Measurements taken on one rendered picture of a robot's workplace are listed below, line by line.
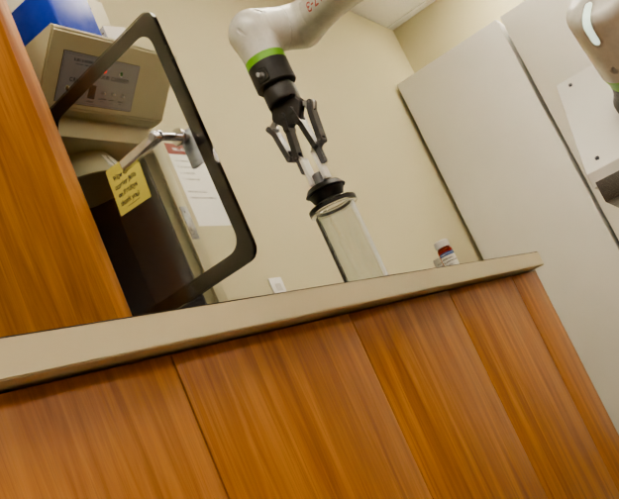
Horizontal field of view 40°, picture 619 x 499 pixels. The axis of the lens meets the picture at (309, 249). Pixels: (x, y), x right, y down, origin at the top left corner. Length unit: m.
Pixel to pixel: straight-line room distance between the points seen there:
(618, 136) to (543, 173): 2.54
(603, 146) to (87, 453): 1.16
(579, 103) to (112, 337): 1.20
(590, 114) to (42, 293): 1.10
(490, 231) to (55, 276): 3.21
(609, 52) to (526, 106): 2.68
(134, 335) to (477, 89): 3.58
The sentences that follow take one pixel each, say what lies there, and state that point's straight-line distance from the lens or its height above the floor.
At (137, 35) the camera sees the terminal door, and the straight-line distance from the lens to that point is 1.29.
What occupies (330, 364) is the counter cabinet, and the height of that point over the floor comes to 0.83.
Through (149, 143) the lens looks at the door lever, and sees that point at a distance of 1.19.
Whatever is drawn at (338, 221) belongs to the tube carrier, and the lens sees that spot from 1.74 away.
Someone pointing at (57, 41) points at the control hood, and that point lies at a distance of 1.47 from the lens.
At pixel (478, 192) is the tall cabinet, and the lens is 4.31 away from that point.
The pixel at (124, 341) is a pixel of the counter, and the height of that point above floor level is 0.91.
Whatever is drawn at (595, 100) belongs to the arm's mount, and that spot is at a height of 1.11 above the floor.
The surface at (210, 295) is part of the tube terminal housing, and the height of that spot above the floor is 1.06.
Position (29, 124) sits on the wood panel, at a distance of 1.36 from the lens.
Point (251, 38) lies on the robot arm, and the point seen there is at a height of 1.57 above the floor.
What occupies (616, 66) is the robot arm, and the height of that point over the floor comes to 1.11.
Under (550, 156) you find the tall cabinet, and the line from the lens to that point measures 4.22.
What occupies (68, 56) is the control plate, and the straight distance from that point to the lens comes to 1.49.
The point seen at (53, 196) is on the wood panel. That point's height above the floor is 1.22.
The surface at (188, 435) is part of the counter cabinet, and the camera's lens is 0.97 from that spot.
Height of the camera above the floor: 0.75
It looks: 11 degrees up
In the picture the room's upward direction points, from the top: 24 degrees counter-clockwise
